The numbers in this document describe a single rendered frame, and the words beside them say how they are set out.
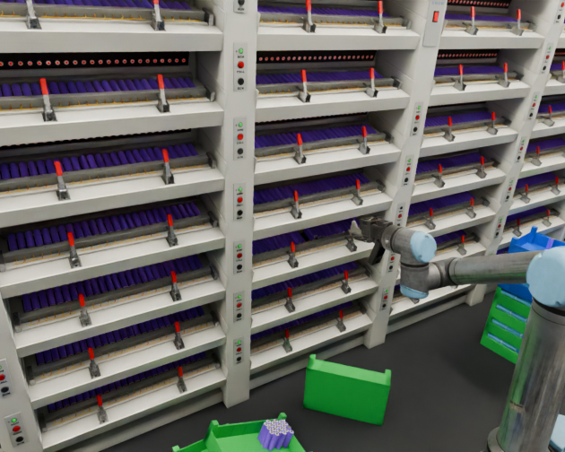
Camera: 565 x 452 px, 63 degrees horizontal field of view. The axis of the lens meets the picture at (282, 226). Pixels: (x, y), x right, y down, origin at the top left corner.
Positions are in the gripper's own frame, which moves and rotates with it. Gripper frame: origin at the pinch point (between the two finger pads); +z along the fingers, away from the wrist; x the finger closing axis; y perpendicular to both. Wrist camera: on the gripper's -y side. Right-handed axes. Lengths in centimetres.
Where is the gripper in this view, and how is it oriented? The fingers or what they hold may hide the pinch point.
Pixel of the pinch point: (352, 231)
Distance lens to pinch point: 176.5
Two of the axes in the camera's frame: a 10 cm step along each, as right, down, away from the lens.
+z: -5.1, -1.8, 8.4
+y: -0.7, -9.6, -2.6
